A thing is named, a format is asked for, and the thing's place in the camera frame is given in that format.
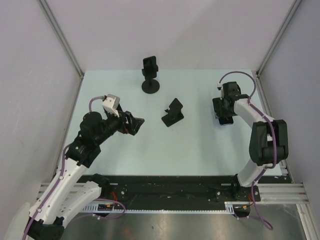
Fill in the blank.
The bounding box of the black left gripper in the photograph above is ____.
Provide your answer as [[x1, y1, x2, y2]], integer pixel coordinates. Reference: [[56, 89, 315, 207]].
[[94, 108, 144, 145]]

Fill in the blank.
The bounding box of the blue-edged smartphone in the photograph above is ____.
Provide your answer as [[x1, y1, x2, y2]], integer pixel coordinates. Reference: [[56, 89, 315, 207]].
[[218, 116, 234, 126]]

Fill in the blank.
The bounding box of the black folding phone stand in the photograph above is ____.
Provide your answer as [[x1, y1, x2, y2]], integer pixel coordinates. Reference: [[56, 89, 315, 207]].
[[161, 98, 184, 127]]

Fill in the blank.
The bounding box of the black pole phone stand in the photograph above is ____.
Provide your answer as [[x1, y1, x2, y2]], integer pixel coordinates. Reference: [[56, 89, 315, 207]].
[[141, 67, 160, 94]]

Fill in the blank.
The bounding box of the black smartphone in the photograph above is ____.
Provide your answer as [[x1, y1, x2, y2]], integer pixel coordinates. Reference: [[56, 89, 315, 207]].
[[142, 56, 159, 72]]

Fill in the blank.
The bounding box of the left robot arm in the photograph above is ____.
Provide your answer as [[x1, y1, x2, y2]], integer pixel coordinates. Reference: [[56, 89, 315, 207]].
[[22, 111, 145, 240]]

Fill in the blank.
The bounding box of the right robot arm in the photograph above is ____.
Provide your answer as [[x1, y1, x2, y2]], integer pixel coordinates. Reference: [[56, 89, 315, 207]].
[[212, 94, 289, 201]]

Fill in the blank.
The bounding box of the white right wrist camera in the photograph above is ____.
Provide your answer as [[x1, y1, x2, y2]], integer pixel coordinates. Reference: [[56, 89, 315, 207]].
[[217, 81, 241, 99]]

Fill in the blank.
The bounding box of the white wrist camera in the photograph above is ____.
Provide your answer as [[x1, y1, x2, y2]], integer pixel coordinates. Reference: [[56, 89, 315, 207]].
[[101, 94, 120, 118], [217, 81, 241, 99]]

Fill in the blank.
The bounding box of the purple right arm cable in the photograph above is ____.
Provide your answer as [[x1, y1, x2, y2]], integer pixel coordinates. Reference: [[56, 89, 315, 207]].
[[218, 70, 258, 103]]

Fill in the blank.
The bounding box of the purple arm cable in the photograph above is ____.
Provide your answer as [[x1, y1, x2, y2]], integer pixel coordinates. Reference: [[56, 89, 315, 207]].
[[218, 70, 258, 103], [88, 95, 106, 113]]

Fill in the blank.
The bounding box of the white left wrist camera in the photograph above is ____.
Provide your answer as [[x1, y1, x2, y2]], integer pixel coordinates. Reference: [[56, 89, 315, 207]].
[[101, 94, 120, 118]]

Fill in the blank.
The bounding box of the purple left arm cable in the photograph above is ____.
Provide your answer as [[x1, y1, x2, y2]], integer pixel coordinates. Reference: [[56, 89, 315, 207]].
[[88, 95, 106, 113]]

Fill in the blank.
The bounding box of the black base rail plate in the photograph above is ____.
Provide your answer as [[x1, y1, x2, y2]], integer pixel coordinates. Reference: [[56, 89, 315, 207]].
[[51, 174, 292, 210]]

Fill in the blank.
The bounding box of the white slotted cable duct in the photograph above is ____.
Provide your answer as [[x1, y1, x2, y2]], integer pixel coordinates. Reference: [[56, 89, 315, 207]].
[[80, 202, 251, 215]]

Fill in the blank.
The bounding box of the aluminium frame rail right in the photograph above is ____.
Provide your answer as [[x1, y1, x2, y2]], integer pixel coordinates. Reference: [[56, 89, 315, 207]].
[[217, 183, 309, 205]]

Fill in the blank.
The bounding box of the aluminium corner post right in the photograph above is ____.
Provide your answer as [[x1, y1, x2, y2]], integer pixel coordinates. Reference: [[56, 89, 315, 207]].
[[255, 0, 304, 77]]

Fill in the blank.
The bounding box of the aluminium corner post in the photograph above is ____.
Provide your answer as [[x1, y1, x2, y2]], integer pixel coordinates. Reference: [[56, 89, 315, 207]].
[[37, 0, 85, 80], [255, 0, 304, 77]]

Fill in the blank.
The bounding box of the aluminium corner post left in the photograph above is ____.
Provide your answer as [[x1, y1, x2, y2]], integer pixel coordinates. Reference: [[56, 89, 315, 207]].
[[37, 0, 85, 80]]

